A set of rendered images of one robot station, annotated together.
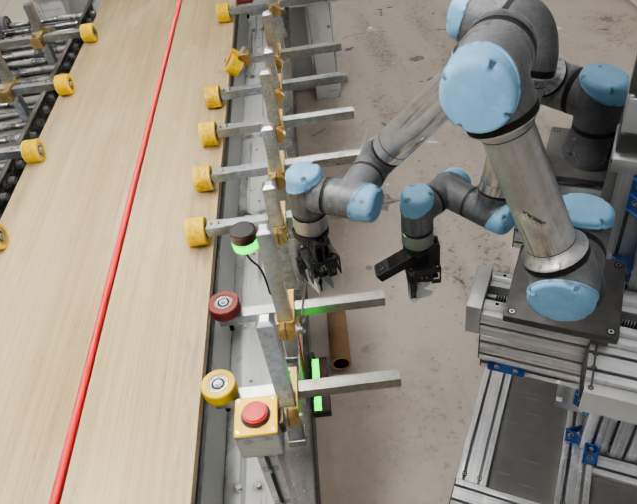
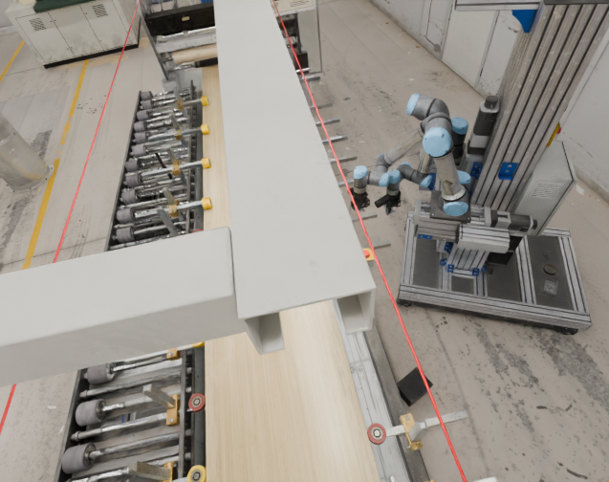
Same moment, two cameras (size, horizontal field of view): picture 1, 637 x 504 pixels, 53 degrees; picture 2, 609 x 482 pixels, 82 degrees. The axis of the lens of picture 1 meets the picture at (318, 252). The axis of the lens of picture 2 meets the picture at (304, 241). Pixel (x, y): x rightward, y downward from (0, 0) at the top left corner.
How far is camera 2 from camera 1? 0.82 m
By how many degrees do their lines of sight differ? 9
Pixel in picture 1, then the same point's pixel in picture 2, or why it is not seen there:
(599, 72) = (457, 120)
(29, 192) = (210, 182)
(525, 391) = (422, 248)
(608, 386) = (467, 237)
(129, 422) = not seen: hidden behind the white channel
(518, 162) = (446, 164)
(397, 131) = (395, 153)
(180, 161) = not seen: hidden behind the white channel
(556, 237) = (456, 187)
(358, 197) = (382, 178)
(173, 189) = not seen: hidden behind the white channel
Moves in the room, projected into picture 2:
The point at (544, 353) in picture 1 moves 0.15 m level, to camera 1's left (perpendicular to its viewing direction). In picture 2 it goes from (442, 229) to (419, 235)
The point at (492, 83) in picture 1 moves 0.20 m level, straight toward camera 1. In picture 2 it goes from (443, 141) to (449, 171)
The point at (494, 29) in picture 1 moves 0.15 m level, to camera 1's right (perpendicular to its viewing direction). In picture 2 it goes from (440, 121) to (471, 114)
